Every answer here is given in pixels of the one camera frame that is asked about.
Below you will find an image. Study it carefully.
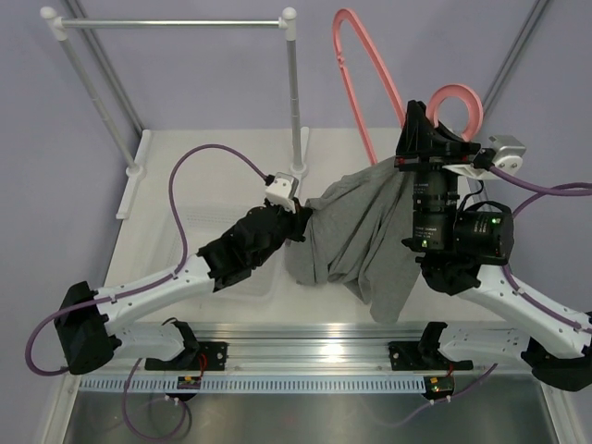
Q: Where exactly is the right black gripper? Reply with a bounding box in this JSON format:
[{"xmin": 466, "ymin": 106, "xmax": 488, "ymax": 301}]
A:
[{"xmin": 395, "ymin": 102, "xmax": 482, "ymax": 253}]

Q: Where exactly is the pink plastic hanger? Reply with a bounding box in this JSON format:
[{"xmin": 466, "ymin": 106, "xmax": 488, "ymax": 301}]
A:
[{"xmin": 330, "ymin": 7, "xmax": 485, "ymax": 166}]

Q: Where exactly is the grey t shirt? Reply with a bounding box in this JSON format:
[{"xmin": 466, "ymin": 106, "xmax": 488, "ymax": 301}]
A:
[{"xmin": 286, "ymin": 158, "xmax": 419, "ymax": 324}]

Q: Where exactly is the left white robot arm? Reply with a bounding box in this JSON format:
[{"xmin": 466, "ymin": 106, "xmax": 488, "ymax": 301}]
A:
[{"xmin": 54, "ymin": 203, "xmax": 313, "ymax": 375}]

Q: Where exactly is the white plastic basket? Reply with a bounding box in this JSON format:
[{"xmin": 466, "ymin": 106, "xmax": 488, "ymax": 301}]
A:
[{"xmin": 146, "ymin": 203, "xmax": 280, "ymax": 302}]

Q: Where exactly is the white clothes rack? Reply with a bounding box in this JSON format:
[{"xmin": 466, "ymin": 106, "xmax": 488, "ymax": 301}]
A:
[{"xmin": 40, "ymin": 1, "xmax": 310, "ymax": 221}]

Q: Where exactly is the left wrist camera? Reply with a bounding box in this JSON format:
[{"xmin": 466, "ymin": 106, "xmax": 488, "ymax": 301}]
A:
[{"xmin": 265, "ymin": 172, "xmax": 299, "ymax": 213}]

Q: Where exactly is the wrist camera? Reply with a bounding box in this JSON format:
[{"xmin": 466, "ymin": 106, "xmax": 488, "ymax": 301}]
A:
[
  {"xmin": 444, "ymin": 135, "xmax": 526, "ymax": 180},
  {"xmin": 265, "ymin": 172, "xmax": 299, "ymax": 213}
]

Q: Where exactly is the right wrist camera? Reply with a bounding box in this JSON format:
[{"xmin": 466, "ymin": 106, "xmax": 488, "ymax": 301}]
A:
[{"xmin": 444, "ymin": 135, "xmax": 526, "ymax": 180}]

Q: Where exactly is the right aluminium frame post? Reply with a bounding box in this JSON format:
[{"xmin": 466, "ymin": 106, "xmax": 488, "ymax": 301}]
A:
[{"xmin": 483, "ymin": 0, "xmax": 553, "ymax": 117}]

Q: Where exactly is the aluminium frame post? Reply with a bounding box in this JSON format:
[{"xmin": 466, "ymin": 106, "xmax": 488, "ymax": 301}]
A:
[
  {"xmin": 483, "ymin": 0, "xmax": 553, "ymax": 117},
  {"xmin": 79, "ymin": 28, "xmax": 144, "ymax": 137}
]

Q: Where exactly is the aluminium mounting rail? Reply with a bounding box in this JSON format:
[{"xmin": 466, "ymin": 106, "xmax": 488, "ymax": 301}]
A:
[{"xmin": 142, "ymin": 323, "xmax": 475, "ymax": 372}]

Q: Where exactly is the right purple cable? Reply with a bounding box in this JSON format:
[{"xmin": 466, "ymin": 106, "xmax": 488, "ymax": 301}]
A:
[{"xmin": 489, "ymin": 166, "xmax": 592, "ymax": 334}]

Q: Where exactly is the white slotted cable duct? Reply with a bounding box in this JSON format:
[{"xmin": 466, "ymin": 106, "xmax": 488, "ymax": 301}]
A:
[{"xmin": 79, "ymin": 375, "xmax": 426, "ymax": 394}]

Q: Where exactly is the left aluminium frame post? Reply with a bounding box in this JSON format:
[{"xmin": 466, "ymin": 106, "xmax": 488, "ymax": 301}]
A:
[{"xmin": 79, "ymin": 28, "xmax": 144, "ymax": 137}]

